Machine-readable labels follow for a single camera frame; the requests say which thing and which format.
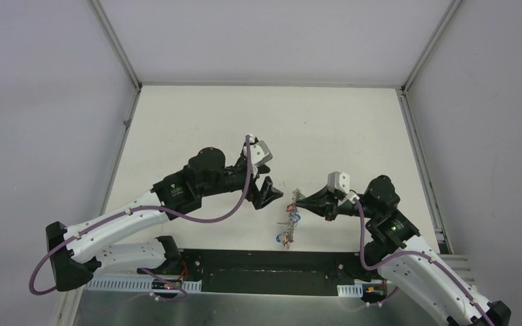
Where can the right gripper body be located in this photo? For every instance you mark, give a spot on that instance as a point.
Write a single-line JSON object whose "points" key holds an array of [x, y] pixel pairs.
{"points": [[345, 208]]}

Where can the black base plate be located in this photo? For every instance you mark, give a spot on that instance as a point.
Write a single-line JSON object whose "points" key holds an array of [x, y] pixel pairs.
{"points": [[270, 272]]}

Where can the right white cable duct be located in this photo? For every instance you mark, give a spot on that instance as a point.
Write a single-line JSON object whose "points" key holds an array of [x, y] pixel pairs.
{"points": [[354, 290]]}

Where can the key with red tag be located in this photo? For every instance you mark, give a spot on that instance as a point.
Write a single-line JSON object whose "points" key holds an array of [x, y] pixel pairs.
{"points": [[290, 207]]}

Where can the white cable duct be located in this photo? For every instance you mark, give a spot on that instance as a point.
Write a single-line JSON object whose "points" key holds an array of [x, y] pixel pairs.
{"points": [[128, 284], [354, 290]]}

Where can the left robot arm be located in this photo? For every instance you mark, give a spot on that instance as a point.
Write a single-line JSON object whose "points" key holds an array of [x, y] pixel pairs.
{"points": [[79, 252]]}

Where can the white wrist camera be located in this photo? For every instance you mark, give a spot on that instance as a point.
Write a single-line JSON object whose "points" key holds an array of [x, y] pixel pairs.
{"points": [[259, 151], [338, 182]]}

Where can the aluminium frame rail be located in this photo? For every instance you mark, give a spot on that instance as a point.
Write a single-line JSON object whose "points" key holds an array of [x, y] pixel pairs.
{"points": [[161, 253]]}

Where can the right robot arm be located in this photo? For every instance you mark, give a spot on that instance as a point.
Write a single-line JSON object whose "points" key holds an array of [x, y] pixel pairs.
{"points": [[393, 247]]}

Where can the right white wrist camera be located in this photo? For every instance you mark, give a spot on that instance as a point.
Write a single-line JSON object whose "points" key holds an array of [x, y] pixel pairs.
{"points": [[338, 182]]}

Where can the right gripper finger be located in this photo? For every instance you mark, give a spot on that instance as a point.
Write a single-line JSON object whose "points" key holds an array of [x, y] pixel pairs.
{"points": [[318, 198], [319, 209]]}

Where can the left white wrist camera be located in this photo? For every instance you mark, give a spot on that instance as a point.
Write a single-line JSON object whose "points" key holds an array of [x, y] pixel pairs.
{"points": [[259, 151]]}

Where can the left white cable duct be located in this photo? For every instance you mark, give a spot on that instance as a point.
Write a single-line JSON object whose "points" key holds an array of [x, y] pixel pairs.
{"points": [[128, 284]]}

